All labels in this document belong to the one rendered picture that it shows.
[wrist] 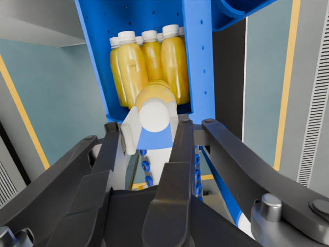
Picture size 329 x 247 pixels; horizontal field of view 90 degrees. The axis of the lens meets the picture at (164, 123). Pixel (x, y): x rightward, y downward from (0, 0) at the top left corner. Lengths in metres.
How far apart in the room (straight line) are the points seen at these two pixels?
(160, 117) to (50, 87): 1.68
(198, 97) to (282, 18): 1.57
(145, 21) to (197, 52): 0.29
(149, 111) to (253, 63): 1.58
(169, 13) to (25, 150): 1.99
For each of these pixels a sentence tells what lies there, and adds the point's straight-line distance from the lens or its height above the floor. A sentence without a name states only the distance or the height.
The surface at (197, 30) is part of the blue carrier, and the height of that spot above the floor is 1.20.
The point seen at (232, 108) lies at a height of 0.15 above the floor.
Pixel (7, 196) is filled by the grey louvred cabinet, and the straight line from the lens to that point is 2.21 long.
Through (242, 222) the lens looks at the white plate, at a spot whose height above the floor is 1.04.
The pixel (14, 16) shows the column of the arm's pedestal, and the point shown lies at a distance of 0.97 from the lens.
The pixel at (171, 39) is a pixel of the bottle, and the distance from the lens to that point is 0.42.
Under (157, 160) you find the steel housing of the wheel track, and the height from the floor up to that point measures 0.93.
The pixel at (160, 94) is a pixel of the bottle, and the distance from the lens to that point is 0.23.
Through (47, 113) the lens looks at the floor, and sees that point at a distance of 1.94.
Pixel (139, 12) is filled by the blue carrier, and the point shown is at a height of 0.96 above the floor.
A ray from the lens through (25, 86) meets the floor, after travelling 1.97.
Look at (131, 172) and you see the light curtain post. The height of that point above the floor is 0.51.
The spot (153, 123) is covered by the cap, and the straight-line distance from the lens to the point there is 0.20.
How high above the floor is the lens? 1.53
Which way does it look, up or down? 70 degrees down
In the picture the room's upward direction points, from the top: 177 degrees clockwise
